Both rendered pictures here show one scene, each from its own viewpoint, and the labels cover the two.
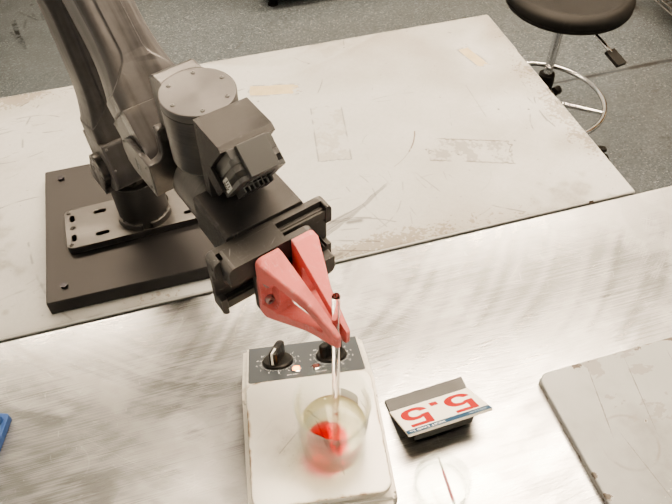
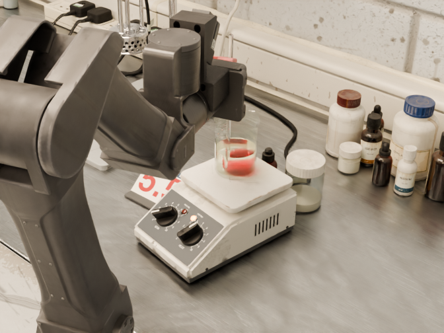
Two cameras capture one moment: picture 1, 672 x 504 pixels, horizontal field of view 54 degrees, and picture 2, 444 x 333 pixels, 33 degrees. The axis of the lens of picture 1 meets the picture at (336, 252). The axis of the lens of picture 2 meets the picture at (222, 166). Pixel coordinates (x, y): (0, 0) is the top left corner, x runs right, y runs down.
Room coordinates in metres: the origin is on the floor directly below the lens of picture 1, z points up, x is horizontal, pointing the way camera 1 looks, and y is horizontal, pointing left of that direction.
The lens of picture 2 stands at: (0.77, 0.77, 1.57)
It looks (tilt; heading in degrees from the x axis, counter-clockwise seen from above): 32 degrees down; 237
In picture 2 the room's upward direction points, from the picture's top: 1 degrees clockwise
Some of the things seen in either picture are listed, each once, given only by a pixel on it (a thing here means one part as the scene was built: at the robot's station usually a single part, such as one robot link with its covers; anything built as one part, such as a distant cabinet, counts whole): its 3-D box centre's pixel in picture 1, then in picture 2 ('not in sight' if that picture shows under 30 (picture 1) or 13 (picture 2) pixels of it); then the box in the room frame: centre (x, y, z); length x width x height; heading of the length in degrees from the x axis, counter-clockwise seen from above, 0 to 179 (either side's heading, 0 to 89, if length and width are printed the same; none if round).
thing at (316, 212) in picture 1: (255, 235); (197, 96); (0.35, 0.06, 1.16); 0.10 x 0.07 x 0.07; 125
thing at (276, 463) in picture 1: (315, 436); (236, 178); (0.26, 0.02, 0.98); 0.12 x 0.12 x 0.01; 7
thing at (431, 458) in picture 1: (441, 482); not in sight; (0.24, -0.10, 0.91); 0.06 x 0.06 x 0.02
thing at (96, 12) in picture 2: not in sight; (96, 16); (0.12, -0.75, 0.95); 0.07 x 0.04 x 0.02; 16
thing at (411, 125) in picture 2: not in sight; (413, 136); (-0.08, 0.04, 0.96); 0.07 x 0.07 x 0.13
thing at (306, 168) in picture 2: not in sight; (304, 181); (0.13, 0.02, 0.94); 0.06 x 0.06 x 0.08
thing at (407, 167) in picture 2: not in sight; (406, 170); (-0.03, 0.08, 0.94); 0.03 x 0.03 x 0.08
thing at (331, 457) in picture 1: (333, 427); (237, 145); (0.24, 0.00, 1.03); 0.07 x 0.06 x 0.08; 13
